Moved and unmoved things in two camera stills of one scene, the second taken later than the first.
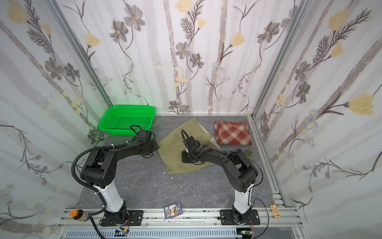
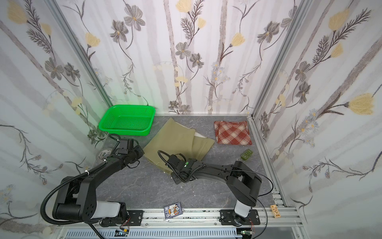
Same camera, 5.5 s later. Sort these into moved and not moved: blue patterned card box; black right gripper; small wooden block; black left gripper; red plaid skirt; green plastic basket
Moved: black right gripper; black left gripper
Not moved: green plastic basket; red plaid skirt; blue patterned card box; small wooden block
